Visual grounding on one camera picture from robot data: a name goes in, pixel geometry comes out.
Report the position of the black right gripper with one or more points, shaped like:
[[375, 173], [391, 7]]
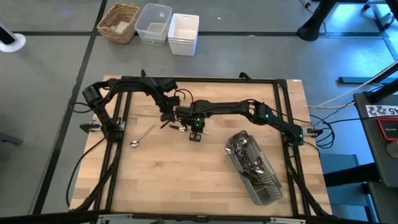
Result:
[[194, 123]]

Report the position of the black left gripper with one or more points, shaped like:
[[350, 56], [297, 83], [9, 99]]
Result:
[[168, 102]]

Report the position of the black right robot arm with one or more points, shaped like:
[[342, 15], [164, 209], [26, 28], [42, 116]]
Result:
[[230, 107]]

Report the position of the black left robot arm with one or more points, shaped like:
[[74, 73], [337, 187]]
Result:
[[130, 84]]

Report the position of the white plastic bin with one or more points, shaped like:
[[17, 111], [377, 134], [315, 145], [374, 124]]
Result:
[[182, 46]]

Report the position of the clear plastic bin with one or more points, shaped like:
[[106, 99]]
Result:
[[140, 31]]

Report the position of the grey mesh cutlery caddy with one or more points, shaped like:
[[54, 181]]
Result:
[[267, 199]]

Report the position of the woven wicker basket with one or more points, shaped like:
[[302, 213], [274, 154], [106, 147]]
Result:
[[107, 18]]

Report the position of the black stand leg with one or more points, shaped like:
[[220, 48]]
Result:
[[314, 25]]

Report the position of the black pole white round base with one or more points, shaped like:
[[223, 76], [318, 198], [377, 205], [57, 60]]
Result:
[[17, 42]]

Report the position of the black stand foot bar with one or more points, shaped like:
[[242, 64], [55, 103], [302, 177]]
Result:
[[354, 80]]

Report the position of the white numbered label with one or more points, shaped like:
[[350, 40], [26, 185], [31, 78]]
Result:
[[382, 111]]

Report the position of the dark desk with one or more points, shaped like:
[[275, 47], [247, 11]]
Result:
[[382, 161]]

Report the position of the red and black device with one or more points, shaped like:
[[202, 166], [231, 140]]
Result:
[[387, 129]]

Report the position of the silver aluminium bracket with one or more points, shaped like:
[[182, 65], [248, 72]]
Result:
[[115, 217], [287, 221]]

